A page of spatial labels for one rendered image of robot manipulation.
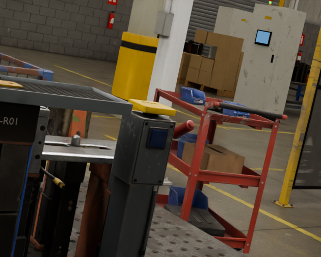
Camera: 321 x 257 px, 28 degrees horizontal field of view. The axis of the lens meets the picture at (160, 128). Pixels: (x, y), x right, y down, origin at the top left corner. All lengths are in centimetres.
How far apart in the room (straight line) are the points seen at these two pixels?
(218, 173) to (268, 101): 802
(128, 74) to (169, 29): 322
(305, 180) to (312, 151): 27
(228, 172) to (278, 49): 792
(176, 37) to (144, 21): 318
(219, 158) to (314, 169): 247
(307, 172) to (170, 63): 157
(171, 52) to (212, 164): 194
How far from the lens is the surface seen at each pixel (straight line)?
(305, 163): 570
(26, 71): 325
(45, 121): 112
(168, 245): 181
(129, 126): 105
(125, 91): 834
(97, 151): 138
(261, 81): 1146
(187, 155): 356
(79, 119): 152
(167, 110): 105
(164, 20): 514
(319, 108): 565
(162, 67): 519
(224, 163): 346
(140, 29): 834
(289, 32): 1144
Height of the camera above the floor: 129
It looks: 9 degrees down
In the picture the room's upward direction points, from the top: 12 degrees clockwise
